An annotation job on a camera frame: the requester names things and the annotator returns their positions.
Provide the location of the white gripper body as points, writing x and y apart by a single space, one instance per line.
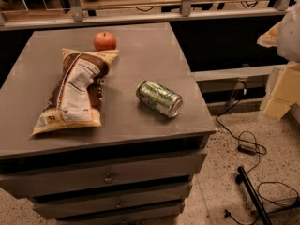
291 35

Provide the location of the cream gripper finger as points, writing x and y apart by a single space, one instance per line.
269 38
282 91

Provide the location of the green soda can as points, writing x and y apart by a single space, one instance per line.
159 98

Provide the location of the black power adapter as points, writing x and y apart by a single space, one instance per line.
247 149

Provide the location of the black floor stand bar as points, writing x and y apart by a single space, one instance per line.
242 177

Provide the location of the grey drawer cabinet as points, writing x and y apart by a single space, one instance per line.
151 158

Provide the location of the red apple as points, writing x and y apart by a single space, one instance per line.
104 41

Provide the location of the top drawer knob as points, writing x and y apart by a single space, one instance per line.
108 179

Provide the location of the brown white chip bag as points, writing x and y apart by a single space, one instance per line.
77 98

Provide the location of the metal railing frame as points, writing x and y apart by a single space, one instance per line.
50 14

